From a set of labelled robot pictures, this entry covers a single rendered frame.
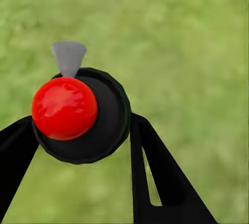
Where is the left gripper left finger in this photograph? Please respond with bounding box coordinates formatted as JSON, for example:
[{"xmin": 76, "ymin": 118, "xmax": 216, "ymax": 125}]
[{"xmin": 0, "ymin": 115, "xmax": 40, "ymax": 224}]

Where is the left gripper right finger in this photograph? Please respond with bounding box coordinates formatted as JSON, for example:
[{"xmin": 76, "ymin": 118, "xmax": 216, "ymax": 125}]
[{"xmin": 129, "ymin": 113, "xmax": 218, "ymax": 224}]

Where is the pesticide atomizer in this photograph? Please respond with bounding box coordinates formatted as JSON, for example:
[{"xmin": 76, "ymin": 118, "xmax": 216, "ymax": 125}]
[{"xmin": 31, "ymin": 39, "xmax": 132, "ymax": 164}]

